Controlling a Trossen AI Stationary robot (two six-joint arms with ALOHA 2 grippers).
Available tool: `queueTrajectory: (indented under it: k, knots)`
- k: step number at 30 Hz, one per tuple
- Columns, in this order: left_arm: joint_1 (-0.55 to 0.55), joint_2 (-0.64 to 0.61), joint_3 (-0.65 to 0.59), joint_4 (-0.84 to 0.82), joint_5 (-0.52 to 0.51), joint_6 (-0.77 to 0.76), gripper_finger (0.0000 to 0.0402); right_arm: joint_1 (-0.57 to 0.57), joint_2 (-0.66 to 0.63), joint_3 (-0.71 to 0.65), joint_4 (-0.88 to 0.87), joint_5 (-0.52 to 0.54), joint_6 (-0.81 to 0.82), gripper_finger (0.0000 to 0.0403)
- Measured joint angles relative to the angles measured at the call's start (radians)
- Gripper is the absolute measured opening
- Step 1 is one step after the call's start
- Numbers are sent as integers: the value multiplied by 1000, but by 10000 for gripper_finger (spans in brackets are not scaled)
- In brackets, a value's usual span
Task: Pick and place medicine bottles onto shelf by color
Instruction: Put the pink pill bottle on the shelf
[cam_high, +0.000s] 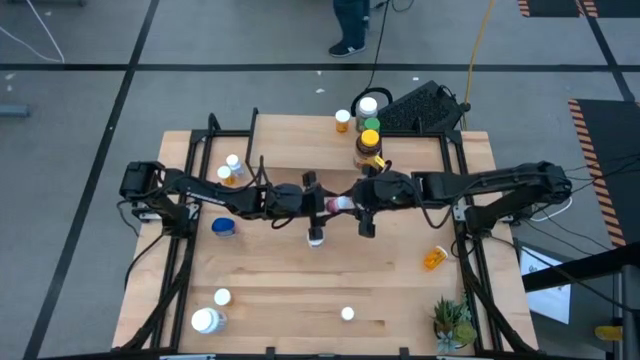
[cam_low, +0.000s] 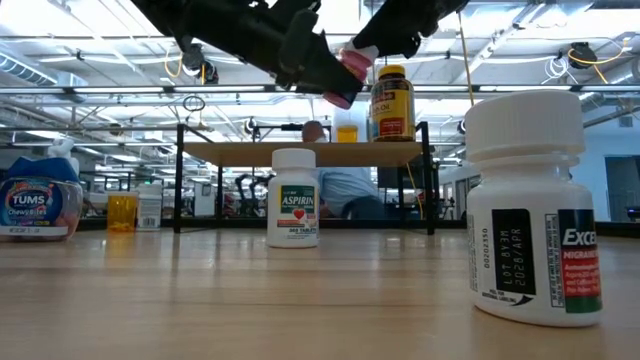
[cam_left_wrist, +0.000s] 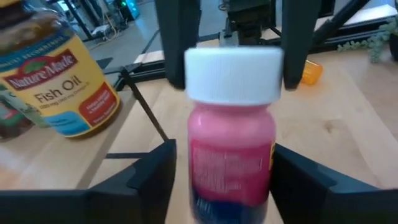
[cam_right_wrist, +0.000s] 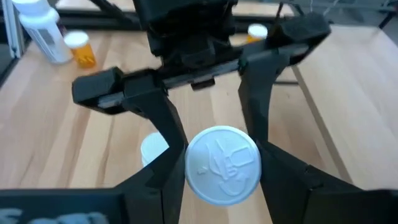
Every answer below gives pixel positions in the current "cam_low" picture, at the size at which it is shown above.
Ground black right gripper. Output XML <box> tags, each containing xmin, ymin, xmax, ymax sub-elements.
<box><xmin>351</xmin><ymin>0</ymin><xmax>471</xmax><ymax>60</ymax></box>

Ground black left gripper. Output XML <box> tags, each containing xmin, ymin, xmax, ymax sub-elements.
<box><xmin>131</xmin><ymin>0</ymin><xmax>365</xmax><ymax>110</ymax></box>

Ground pink bottle white cap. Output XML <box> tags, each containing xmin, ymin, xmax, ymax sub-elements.
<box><xmin>321</xmin><ymin>39</ymin><xmax>381</xmax><ymax>111</ymax></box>

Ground brown bottle yellow cap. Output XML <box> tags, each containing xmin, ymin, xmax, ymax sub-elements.
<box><xmin>368</xmin><ymin>64</ymin><xmax>417</xmax><ymax>143</ymax></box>

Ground white aspirin bottle green label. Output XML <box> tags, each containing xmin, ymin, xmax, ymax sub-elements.
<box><xmin>265</xmin><ymin>147</ymin><xmax>321</xmax><ymax>250</ymax></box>

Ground small white Excedrin bottle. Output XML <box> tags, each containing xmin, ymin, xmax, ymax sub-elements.
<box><xmin>463</xmin><ymin>89</ymin><xmax>604</xmax><ymax>329</ymax></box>

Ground Tums bottle blue cap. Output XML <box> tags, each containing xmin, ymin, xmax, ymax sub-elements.
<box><xmin>0</xmin><ymin>155</ymin><xmax>84</xmax><ymax>243</ymax></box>

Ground wooden shelf black legs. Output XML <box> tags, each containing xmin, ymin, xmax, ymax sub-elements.
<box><xmin>172</xmin><ymin>121</ymin><xmax>437</xmax><ymax>236</ymax></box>

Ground person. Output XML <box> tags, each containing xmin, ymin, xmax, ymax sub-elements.
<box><xmin>299</xmin><ymin>119</ymin><xmax>389</xmax><ymax>221</ymax></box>

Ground white robot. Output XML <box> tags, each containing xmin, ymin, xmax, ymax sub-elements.
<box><xmin>47</xmin><ymin>137</ymin><xmax>81</xmax><ymax>169</ymax></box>

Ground yellow hanging cable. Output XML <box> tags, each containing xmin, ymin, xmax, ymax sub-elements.
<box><xmin>457</xmin><ymin>12</ymin><xmax>476</xmax><ymax>109</ymax></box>

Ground black cable reel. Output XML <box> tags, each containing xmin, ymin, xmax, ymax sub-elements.
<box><xmin>180</xmin><ymin>42</ymin><xmax>221</xmax><ymax>86</ymax></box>
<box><xmin>567</xmin><ymin>41</ymin><xmax>596</xmax><ymax>71</ymax></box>

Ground black metal rig frame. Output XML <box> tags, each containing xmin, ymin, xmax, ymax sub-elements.
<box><xmin>0</xmin><ymin>215</ymin><xmax>640</xmax><ymax>239</ymax></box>

